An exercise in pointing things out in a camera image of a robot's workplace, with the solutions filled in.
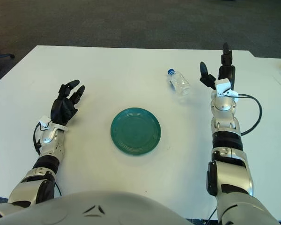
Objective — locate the grey robot torso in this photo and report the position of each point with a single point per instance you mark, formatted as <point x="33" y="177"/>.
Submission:
<point x="96" y="211"/>

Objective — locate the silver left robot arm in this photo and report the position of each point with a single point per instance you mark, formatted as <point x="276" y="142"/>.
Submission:
<point x="49" y="145"/>

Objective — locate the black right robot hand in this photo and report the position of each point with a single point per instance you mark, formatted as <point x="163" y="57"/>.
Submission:
<point x="226" y="72"/>

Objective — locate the white right wrist connector box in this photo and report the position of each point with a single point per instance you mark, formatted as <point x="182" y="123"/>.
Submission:
<point x="223" y="86"/>

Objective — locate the clear bottle with blue cap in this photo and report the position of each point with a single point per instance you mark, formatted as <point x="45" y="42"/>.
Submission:
<point x="180" y="83"/>

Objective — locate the green round plate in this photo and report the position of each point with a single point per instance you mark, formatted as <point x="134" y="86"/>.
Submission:
<point x="136" y="132"/>

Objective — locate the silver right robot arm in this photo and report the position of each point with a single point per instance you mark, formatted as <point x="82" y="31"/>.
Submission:
<point x="227" y="159"/>

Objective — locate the black office chair base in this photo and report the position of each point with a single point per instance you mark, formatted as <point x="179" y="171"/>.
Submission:
<point x="2" y="56"/>

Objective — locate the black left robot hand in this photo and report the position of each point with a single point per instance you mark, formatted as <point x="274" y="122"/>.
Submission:
<point x="61" y="110"/>

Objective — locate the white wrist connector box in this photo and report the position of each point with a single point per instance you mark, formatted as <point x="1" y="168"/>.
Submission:
<point x="223" y="86"/>
<point x="45" y="122"/>

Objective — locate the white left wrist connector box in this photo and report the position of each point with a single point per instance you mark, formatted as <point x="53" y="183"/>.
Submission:
<point x="45" y="122"/>

